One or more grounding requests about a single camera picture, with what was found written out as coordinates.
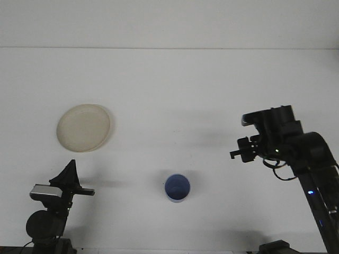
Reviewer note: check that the pale blue cup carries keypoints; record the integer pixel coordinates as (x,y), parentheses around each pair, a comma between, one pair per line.
(177,186)

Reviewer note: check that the pale round plate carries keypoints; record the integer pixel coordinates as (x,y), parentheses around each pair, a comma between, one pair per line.
(83,128)

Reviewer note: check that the arm grey camera box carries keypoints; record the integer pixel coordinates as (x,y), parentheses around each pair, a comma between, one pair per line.
(251,117)
(45,191)

